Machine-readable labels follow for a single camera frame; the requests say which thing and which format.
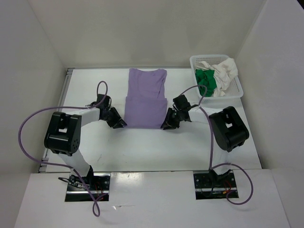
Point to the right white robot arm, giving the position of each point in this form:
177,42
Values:
227,129

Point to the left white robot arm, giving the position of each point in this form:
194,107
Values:
64,134

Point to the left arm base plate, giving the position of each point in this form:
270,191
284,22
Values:
99,190

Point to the green t shirt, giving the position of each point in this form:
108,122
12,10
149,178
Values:
206,78

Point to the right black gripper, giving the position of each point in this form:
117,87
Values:
166,125

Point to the purple t shirt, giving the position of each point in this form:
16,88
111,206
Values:
145,103

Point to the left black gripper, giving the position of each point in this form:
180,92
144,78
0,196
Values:
117,118

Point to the white t shirt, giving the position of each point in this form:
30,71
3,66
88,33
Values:
224,73

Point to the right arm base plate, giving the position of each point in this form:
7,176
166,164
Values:
206,189

